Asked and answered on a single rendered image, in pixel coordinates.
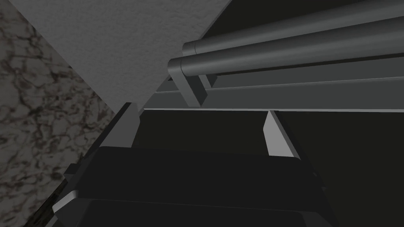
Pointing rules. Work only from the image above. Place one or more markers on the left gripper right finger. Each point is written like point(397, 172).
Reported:
point(277, 142)

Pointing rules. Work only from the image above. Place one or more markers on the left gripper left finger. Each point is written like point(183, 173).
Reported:
point(121, 132)

